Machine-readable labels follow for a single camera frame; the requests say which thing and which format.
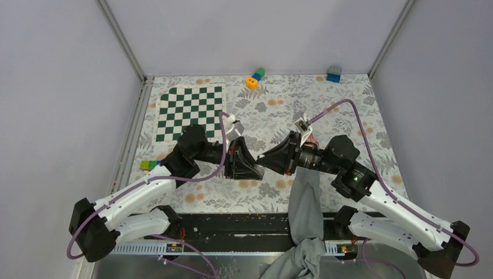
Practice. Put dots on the blue yellow toy car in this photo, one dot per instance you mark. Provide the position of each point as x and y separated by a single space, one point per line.
148 165

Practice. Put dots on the grey sleeved forearm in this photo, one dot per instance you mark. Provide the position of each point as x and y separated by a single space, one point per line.
305 220

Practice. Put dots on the floral tablecloth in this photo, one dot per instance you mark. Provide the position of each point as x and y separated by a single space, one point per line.
267 116

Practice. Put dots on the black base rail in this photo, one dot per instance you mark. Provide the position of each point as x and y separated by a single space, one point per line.
270 232

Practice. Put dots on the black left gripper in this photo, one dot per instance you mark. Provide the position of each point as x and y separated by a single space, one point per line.
240 163

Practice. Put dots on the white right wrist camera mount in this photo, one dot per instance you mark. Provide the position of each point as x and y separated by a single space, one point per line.
304 128

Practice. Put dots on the person's hand with painted nails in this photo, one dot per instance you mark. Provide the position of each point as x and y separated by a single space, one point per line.
311 142

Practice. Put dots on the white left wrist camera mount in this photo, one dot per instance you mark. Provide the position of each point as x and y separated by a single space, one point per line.
233 128

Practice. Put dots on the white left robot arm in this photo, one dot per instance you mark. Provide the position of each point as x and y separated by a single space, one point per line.
96 227

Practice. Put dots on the blue grey toy block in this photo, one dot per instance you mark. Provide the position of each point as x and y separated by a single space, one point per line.
334 74

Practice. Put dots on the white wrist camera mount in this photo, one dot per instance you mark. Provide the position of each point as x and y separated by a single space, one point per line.
233 128
304 128

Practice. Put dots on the green white chessboard mat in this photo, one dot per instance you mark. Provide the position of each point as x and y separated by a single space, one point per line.
185 105

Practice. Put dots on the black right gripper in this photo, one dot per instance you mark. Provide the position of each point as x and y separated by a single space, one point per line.
284 157

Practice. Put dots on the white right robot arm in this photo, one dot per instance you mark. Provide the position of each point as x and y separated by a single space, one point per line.
433 242

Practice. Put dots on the yellow blue green toy blocks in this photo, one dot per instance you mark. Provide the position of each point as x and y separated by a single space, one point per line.
252 82

